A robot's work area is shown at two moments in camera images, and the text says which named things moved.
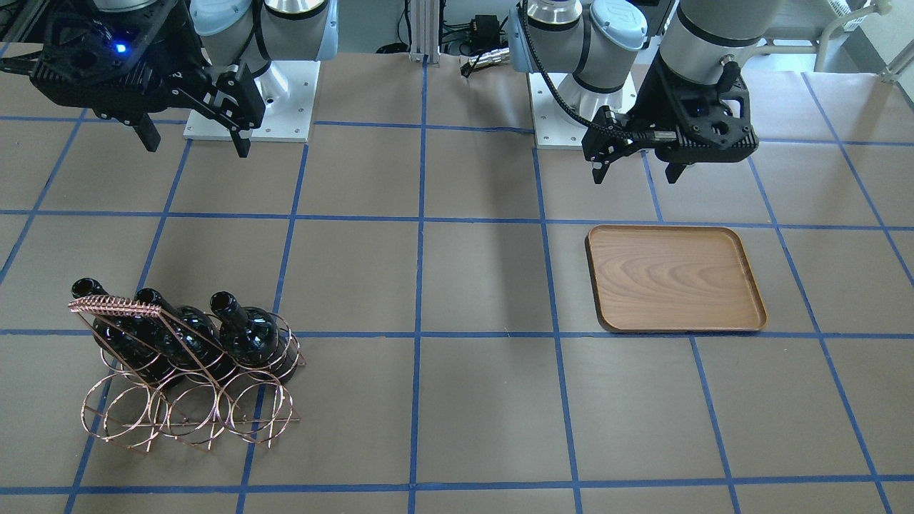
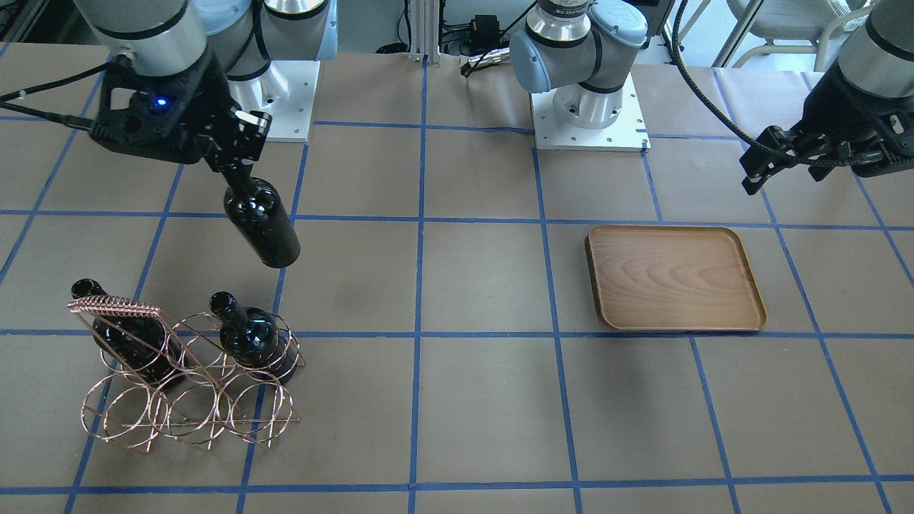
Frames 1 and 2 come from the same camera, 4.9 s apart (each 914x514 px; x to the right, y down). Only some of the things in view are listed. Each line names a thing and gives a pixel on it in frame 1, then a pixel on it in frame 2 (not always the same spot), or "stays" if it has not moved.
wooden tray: (672, 278) stays
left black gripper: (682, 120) -> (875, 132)
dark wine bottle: (193, 337) -> (258, 208)
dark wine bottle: (253, 337) stays
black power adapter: (485, 31) stays
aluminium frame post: (425, 31) stays
